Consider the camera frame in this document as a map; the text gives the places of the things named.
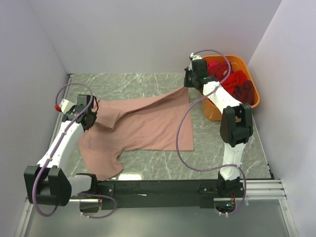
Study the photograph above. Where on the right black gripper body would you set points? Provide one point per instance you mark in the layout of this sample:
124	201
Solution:
189	78

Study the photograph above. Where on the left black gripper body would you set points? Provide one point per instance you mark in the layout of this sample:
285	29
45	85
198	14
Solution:
94	118

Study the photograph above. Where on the pink t shirt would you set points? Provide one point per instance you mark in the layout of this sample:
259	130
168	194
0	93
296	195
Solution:
153	123

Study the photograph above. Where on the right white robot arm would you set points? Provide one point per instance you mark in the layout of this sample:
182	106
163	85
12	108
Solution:
236	121

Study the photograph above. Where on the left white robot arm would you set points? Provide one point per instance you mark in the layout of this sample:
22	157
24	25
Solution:
46	182

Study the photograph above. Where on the magenta garment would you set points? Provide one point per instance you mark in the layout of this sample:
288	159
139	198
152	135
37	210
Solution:
212	65

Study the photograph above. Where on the dark red t shirt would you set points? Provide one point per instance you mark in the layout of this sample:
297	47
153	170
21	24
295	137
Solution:
220	72

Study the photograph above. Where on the bright red t shirt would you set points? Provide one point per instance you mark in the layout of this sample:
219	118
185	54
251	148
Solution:
234	80

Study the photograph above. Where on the orange plastic basket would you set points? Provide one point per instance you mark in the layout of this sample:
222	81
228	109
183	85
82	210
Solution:
236	64

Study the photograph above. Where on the maroon t shirt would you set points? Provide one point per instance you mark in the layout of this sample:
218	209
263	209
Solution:
245	92

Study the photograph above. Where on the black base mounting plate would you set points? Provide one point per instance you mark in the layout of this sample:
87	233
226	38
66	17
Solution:
158	193

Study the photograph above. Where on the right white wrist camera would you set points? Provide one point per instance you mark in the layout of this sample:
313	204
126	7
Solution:
193	57

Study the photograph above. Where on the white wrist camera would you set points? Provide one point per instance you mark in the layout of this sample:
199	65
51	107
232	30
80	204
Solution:
64	106
193	57

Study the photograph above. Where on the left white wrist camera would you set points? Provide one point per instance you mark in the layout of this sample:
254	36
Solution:
64	106

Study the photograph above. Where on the aluminium extrusion rail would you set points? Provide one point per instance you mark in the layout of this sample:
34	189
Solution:
255	188

